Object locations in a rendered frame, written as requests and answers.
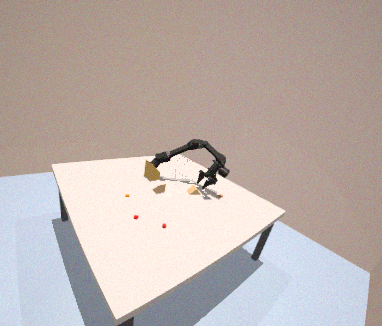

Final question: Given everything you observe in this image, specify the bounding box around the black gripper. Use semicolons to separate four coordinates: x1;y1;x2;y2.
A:
197;167;216;189

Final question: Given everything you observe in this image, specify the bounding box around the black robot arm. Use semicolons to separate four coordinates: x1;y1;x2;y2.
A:
150;139;230;178

